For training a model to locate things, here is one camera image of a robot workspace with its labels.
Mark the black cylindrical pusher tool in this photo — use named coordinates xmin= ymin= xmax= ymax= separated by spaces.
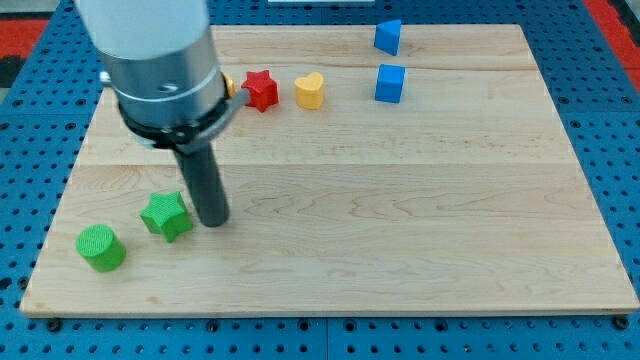
xmin=174 ymin=145 xmax=230 ymax=227

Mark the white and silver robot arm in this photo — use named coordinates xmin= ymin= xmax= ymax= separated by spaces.
xmin=75 ymin=0 xmax=249 ymax=227

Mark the yellow block behind arm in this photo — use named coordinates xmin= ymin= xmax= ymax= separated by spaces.
xmin=223 ymin=73 xmax=236 ymax=98

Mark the green star block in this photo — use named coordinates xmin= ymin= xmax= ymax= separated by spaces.
xmin=140 ymin=191 xmax=193 ymax=243

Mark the red star block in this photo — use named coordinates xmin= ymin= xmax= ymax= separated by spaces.
xmin=241 ymin=70 xmax=279 ymax=112

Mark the green cylinder block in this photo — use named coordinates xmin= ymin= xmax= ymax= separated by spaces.
xmin=75 ymin=224 xmax=126 ymax=272

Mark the yellow heart block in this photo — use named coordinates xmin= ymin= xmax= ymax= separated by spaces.
xmin=294 ymin=72 xmax=324 ymax=110

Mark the blue cube block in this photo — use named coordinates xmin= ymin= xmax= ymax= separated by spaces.
xmin=374 ymin=64 xmax=406 ymax=104

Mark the light wooden board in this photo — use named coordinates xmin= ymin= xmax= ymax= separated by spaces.
xmin=20 ymin=25 xmax=639 ymax=318

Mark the blue triangular prism block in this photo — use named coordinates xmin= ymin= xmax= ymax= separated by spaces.
xmin=373 ymin=19 xmax=402 ymax=56

